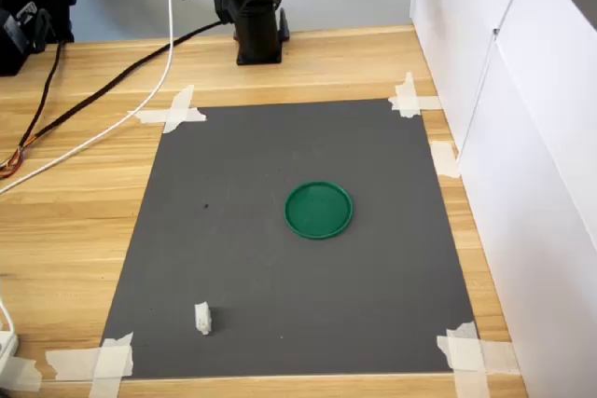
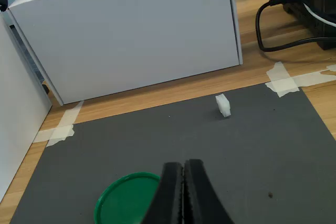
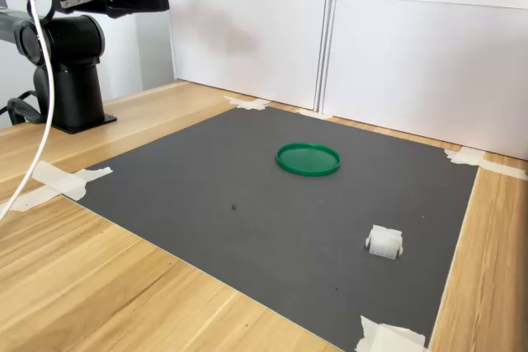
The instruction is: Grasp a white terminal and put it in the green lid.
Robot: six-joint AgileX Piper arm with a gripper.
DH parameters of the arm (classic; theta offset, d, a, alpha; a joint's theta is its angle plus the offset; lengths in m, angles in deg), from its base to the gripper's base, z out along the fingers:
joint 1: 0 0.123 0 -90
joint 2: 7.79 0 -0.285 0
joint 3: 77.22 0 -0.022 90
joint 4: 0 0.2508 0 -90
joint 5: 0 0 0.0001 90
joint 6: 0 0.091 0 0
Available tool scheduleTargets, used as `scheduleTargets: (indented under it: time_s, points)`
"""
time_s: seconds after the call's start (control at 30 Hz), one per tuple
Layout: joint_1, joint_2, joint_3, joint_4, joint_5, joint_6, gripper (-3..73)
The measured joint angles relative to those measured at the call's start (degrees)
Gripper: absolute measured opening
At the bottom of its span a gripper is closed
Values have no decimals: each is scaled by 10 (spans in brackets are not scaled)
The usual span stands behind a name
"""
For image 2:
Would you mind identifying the dark grey mat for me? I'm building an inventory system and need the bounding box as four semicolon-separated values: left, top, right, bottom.
9;83;336;224

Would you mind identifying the round green lid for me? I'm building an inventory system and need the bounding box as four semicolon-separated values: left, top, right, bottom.
93;172;161;224

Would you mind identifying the thick black cable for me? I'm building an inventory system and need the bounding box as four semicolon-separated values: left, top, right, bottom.
256;0;336;52

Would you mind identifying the large white cardboard box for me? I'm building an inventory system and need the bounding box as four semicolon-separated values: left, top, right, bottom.
7;0;244;106

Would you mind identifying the small white plastic terminal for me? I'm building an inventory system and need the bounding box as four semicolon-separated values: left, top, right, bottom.
215;93;232;118

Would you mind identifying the white partition panel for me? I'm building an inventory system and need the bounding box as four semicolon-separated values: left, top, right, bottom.
0;11;53;201

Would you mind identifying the white tape cross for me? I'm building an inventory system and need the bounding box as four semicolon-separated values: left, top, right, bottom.
33;100;85;148
265;61;336;98

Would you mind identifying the black electronic device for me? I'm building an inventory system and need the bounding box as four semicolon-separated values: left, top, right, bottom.
277;0;336;50

